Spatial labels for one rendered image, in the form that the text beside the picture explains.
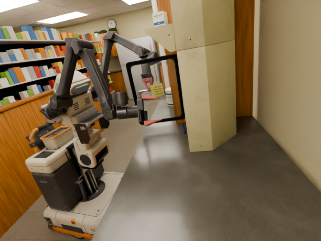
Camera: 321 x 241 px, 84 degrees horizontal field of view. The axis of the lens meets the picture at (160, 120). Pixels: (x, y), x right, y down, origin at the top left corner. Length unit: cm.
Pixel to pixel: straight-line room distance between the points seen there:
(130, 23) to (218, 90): 592
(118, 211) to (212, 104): 56
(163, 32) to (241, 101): 69
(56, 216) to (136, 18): 579
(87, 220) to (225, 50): 156
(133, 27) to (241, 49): 560
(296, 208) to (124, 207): 54
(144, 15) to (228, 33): 572
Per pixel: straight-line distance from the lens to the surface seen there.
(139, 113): 81
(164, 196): 71
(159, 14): 86
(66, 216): 190
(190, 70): 77
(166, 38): 77
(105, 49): 157
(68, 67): 113
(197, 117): 82
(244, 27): 117
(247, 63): 119
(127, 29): 663
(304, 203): 72
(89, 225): 175
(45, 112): 132
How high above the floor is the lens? 143
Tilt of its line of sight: 22 degrees down
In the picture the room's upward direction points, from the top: 11 degrees counter-clockwise
